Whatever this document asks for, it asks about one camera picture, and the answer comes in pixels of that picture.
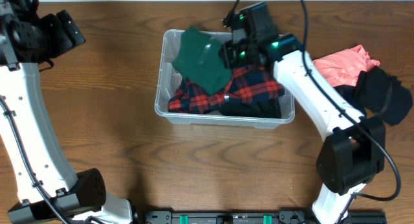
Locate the clear plastic storage bin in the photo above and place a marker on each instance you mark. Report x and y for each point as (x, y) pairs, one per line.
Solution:
(169, 80)

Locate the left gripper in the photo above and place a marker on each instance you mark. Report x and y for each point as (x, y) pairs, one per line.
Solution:
(69, 28)

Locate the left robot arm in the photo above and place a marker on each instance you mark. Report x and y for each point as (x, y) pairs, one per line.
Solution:
(48, 187)

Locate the dark green garment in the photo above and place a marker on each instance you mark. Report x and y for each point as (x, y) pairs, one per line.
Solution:
(198, 60)

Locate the black garment with stripe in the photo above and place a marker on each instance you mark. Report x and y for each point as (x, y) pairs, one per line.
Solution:
(383, 95)

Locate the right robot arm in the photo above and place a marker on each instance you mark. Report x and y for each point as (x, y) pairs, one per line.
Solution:
(353, 146)

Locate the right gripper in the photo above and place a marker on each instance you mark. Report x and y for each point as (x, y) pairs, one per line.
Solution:
(231, 48)

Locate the pink garment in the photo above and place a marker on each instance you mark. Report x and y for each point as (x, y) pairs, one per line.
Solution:
(344, 67)

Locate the dark navy garment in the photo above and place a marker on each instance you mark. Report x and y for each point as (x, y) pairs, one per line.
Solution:
(346, 91)

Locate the red navy plaid shirt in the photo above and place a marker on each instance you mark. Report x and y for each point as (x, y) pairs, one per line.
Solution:
(248, 85)

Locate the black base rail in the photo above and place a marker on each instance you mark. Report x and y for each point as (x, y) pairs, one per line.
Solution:
(258, 218)

